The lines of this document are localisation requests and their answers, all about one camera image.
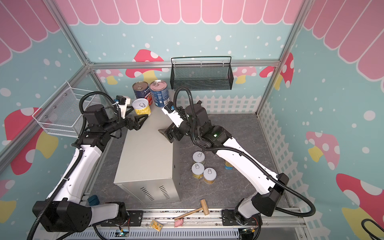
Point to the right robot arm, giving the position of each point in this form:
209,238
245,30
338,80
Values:
191,119

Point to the green circuit board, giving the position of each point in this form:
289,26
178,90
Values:
122,233

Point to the teal sponge block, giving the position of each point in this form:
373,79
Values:
93,200

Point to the blue soup can pink lid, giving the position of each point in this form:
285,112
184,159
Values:
160,93

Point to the gold sardine tin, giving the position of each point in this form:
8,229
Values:
228,166

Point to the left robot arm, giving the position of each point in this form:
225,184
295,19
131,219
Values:
62,211

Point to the small yellow can white lid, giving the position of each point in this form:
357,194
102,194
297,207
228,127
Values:
209,175
141,107
198,170
199,157

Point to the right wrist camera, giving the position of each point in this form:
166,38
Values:
170,111

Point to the pink pig toy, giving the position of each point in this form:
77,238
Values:
178,223

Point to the wooden toy mallet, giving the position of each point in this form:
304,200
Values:
204,208

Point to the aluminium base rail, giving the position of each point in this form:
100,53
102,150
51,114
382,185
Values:
220,224

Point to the black mesh wall basket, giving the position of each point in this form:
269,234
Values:
209,73

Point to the grey metal counter cabinet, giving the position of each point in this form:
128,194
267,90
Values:
149,166

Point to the dark blue tomato can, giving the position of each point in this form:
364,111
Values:
142,90

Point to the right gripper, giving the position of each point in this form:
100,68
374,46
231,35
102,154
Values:
171,133

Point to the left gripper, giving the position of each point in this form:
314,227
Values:
136,125

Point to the white mesh wall basket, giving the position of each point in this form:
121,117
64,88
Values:
60,114

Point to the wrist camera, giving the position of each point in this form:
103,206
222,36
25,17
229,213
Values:
123,102
170,111

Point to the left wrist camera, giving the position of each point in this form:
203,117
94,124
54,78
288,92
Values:
123,102

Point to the yellow toy block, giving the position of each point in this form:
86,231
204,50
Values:
156,225

